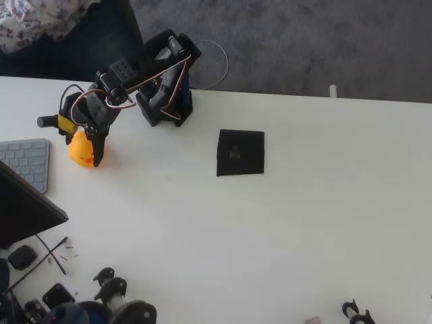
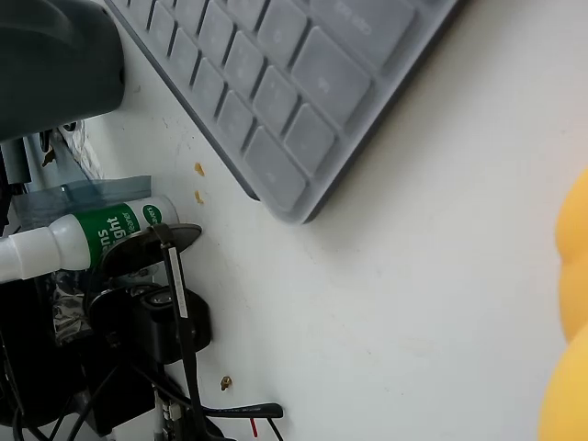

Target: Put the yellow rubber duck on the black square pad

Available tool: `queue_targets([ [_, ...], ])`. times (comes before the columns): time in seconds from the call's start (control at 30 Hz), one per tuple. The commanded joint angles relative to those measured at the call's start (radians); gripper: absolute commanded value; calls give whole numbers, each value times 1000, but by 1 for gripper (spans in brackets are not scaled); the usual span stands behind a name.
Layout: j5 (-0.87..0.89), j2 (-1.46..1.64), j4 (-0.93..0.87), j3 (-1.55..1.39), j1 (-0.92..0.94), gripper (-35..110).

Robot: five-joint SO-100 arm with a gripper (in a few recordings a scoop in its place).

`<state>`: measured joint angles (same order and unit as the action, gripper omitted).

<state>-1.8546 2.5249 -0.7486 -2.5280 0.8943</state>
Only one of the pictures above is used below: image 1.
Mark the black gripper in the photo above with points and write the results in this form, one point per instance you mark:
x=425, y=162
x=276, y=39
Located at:
x=95, y=132

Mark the orange rubber duck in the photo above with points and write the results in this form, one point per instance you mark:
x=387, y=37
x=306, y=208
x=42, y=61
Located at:
x=81, y=150

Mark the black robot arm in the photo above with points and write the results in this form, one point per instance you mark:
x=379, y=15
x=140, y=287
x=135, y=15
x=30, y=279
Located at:
x=158, y=111

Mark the black square cardboard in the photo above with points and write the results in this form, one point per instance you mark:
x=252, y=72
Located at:
x=249, y=165

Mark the grey keyboard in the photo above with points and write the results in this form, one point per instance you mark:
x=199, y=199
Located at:
x=27, y=158

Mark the black monitor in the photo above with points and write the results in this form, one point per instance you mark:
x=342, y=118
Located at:
x=20, y=209

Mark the dark blue trousers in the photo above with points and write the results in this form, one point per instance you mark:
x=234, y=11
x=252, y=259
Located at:
x=101, y=44

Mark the thin black stick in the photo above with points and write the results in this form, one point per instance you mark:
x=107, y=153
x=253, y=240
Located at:
x=33, y=268
x=42, y=243

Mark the small black box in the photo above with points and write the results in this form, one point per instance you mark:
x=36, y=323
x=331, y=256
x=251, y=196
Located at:
x=22, y=257

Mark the white floral shirt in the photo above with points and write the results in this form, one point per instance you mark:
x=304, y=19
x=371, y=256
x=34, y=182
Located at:
x=27, y=23

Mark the dark rounded object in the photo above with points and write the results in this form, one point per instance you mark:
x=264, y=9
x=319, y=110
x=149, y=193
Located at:
x=3, y=275

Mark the dark round cap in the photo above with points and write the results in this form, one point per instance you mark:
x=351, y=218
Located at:
x=67, y=314

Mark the small circuit board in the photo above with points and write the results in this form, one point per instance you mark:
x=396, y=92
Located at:
x=33, y=310

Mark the black camera with yellow tape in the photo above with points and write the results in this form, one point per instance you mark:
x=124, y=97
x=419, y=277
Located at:
x=47, y=121

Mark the black bracket plate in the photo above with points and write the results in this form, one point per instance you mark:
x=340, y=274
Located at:
x=58, y=296

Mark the small white post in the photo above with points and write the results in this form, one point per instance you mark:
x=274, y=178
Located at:
x=333, y=92

